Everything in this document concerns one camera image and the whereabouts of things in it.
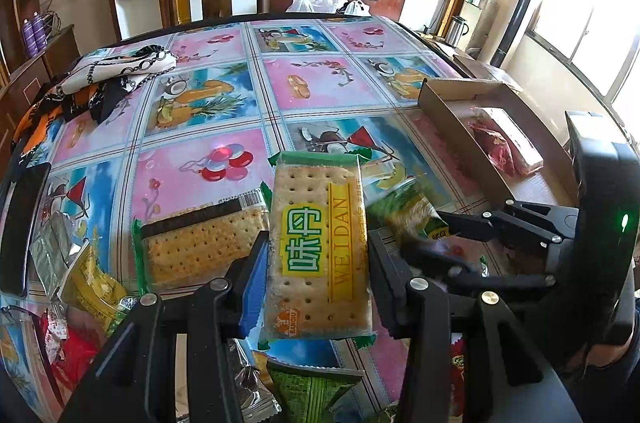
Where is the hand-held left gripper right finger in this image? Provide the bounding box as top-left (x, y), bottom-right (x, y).
top-left (367, 233), bottom-right (583, 423)

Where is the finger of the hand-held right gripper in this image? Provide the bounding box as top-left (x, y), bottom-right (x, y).
top-left (400, 247), bottom-right (557, 300)
top-left (439, 200), bottom-right (582, 250)

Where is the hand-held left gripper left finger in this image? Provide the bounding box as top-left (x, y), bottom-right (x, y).
top-left (59, 230), bottom-right (273, 423)

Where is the small green snack packet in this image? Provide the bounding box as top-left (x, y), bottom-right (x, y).
top-left (365, 176), bottom-right (451, 249)

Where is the yellow green label cracker packet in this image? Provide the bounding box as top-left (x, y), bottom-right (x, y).
top-left (257, 150), bottom-right (378, 354)

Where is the large green snack packet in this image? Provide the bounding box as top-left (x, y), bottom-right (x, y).
top-left (265, 353), bottom-right (366, 423)

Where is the cardboard box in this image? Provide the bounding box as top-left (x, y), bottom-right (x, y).
top-left (417, 78), bottom-right (581, 214)

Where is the black stripe cracker packet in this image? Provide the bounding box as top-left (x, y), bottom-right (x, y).
top-left (131, 188), bottom-right (273, 299)

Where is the dark red snack packet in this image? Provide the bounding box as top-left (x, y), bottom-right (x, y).
top-left (467, 116), bottom-right (518, 176)

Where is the orange label cracker packet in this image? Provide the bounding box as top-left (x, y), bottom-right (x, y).
top-left (482, 107), bottom-right (545, 176)

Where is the brown silver snack packet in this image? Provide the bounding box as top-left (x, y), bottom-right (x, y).
top-left (222, 338), bottom-right (282, 423)

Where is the red patterned snack packet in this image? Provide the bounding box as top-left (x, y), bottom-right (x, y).
top-left (447, 338), bottom-right (469, 419)

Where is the yellow snack packet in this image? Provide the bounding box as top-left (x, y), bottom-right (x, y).
top-left (59, 243), bottom-right (132, 334)

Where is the window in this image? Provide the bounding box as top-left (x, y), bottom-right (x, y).
top-left (530, 0), bottom-right (640, 114)

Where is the black stove pipe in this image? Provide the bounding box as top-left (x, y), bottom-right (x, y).
top-left (492, 0), bottom-right (540, 69)

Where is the bright red snack packet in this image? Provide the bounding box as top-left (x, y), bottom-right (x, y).
top-left (37, 308), bottom-right (108, 404)

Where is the steel kettle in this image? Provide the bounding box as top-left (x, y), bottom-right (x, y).
top-left (445, 16), bottom-right (471, 47)

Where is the fruit print tablecloth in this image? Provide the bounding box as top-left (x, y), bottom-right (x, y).
top-left (0, 16), bottom-right (501, 423)

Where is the black flat device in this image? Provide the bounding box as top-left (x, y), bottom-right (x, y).
top-left (0, 162), bottom-right (52, 299)

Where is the orange black cloth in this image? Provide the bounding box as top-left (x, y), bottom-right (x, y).
top-left (12, 80), bottom-right (146, 159)

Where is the wooden side cabinet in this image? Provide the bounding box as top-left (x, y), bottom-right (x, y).
top-left (0, 23), bottom-right (82, 139)

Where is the purple bottle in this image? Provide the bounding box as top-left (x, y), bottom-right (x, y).
top-left (21, 18), bottom-right (36, 57)
top-left (31, 10), bottom-right (47, 52)

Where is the white chain print scarf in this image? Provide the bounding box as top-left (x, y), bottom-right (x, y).
top-left (50, 44), bottom-right (178, 104)

